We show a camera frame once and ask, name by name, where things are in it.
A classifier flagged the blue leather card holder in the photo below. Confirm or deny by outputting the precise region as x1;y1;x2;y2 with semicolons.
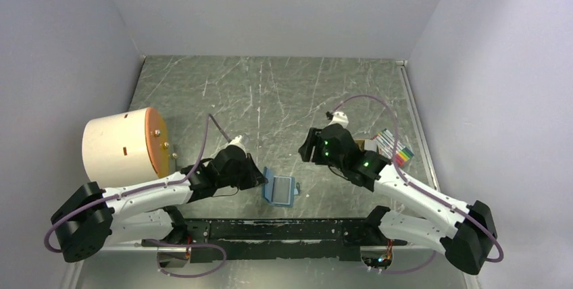
262;167;300;207

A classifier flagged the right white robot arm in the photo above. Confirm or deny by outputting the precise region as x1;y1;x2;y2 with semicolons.
298;124;497;275

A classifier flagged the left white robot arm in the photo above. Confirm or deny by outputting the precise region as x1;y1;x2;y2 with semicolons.
45;145;267;263

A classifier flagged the tan card tray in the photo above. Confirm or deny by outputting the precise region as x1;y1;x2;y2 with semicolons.
354;139;366;151

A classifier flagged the credit cards stack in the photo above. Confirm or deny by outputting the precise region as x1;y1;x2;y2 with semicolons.
364;139;378;153

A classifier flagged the coloured marker pack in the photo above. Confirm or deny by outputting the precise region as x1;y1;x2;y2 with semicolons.
372;128;414;167

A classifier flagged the cream cylindrical container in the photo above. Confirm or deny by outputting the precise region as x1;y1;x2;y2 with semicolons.
82;107;176;188

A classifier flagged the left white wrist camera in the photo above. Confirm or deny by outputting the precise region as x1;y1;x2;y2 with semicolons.
227;135;249;153

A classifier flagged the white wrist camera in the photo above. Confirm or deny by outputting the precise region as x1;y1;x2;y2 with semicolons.
227;135;249;153
326;111;349;128

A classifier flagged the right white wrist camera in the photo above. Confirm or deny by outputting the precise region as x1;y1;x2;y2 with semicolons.
326;111;349;128

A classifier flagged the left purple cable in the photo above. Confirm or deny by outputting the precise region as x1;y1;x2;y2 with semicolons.
43;113;234;279

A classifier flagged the purple cable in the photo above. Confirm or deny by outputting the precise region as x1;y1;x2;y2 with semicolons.
43;113;234;279
327;95;505;275

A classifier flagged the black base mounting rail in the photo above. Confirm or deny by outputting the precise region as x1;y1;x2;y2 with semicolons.
157;217;390;263

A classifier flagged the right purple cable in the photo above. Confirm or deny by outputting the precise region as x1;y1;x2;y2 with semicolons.
327;95;505;275

